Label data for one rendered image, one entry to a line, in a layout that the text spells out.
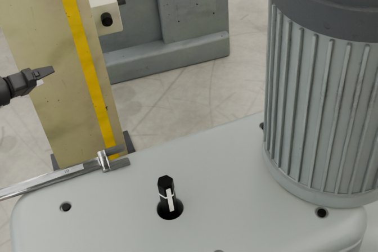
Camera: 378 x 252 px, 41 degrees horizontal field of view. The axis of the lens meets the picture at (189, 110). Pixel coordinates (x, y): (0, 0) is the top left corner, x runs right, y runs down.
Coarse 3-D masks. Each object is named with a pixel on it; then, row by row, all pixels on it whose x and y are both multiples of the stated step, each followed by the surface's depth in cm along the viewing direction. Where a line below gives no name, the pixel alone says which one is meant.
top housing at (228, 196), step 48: (192, 144) 77; (240, 144) 76; (48, 192) 73; (96, 192) 72; (144, 192) 72; (192, 192) 71; (240, 192) 70; (288, 192) 70; (48, 240) 67; (96, 240) 67; (144, 240) 66; (192, 240) 66; (240, 240) 65; (288, 240) 65; (336, 240) 65
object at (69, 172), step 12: (120, 144) 77; (72, 168) 75; (84, 168) 75; (96, 168) 75; (108, 168) 74; (36, 180) 74; (48, 180) 74; (60, 180) 74; (0, 192) 73; (12, 192) 72; (24, 192) 73
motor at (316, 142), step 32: (288, 0) 50; (320, 0) 47; (352, 0) 46; (288, 32) 53; (320, 32) 49; (352, 32) 47; (288, 64) 56; (320, 64) 52; (352, 64) 50; (288, 96) 59; (320, 96) 55; (352, 96) 53; (288, 128) 62; (320, 128) 58; (352, 128) 57; (288, 160) 65; (320, 160) 62; (352, 160) 61; (320, 192) 66; (352, 192) 65
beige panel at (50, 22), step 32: (0, 0) 223; (32, 0) 228; (64, 0) 233; (32, 32) 239; (64, 32) 245; (96, 32) 251; (32, 64) 250; (64, 64) 257; (96, 64) 264; (32, 96) 263; (64, 96) 270; (96, 96) 278; (64, 128) 285; (96, 128) 294; (64, 160) 302
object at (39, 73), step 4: (40, 68) 143; (44, 68) 144; (48, 68) 145; (52, 68) 145; (36, 72) 142; (40, 72) 143; (44, 72) 144; (48, 72) 144; (52, 72) 145; (36, 76) 142; (40, 76) 143; (44, 76) 144
